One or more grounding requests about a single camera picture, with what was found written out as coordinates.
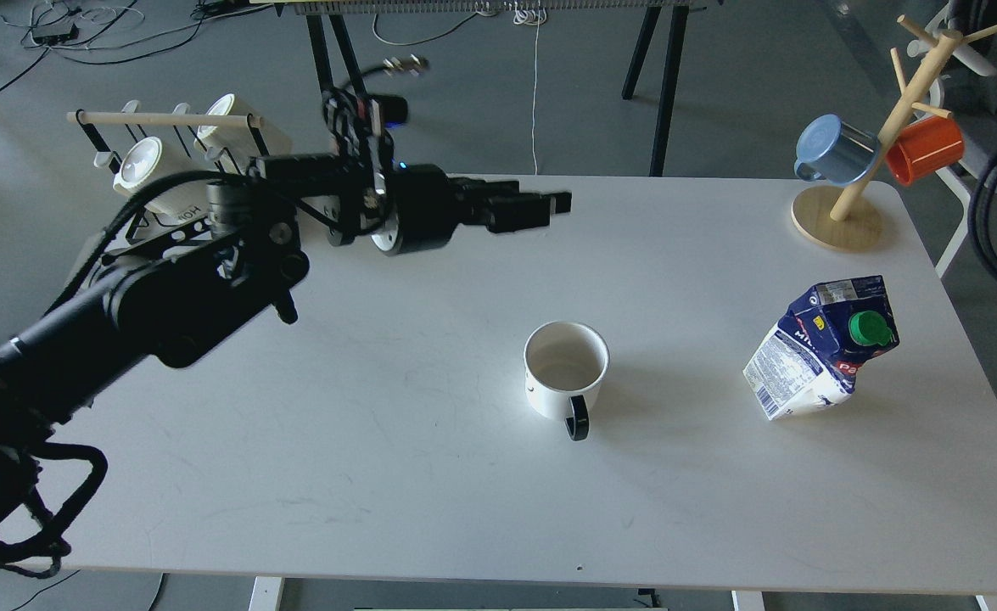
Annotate black trestle table legs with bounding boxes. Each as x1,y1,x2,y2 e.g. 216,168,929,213
303,0,692,178

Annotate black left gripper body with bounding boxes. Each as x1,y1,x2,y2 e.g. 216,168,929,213
323,88,473,256

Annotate blue white milk carton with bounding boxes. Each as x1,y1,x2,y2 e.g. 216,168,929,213
742,275,900,421

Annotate floor cables and adapter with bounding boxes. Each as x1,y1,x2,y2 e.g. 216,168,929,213
0,0,236,120

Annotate white cup in rack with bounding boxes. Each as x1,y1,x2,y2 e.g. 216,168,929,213
194,93,294,174
113,136,210,223

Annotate white hanging cord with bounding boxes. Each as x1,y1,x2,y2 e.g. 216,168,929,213
511,7,550,176

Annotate black wire cup rack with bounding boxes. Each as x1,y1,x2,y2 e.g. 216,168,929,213
66,93,293,198

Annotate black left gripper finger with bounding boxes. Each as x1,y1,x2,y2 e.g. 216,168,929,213
449,177,520,204
468,191,572,233

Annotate white mug black handle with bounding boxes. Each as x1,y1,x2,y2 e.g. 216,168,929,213
523,321,611,442

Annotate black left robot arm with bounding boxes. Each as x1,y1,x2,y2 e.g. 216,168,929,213
0,85,572,579

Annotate wooden mug tree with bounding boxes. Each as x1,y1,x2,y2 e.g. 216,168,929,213
792,14,997,252

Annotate orange mug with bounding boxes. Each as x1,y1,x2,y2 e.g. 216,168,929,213
885,115,965,187

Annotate blue metallic mug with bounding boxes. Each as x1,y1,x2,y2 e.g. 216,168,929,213
793,115,882,187

